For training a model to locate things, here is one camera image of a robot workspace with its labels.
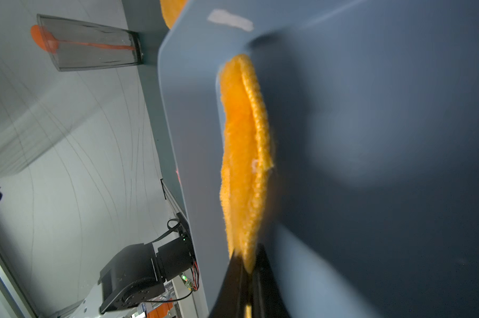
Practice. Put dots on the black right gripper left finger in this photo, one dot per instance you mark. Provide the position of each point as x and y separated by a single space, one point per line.
234 294

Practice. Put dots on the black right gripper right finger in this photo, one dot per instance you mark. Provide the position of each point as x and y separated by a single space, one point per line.
266 300

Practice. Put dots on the yellow insole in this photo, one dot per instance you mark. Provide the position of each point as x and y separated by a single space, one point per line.
171 10
247 159

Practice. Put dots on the blue plastic storage tray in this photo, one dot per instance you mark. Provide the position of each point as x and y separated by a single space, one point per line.
373 108

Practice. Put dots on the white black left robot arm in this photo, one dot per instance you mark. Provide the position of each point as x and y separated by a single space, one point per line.
137 280

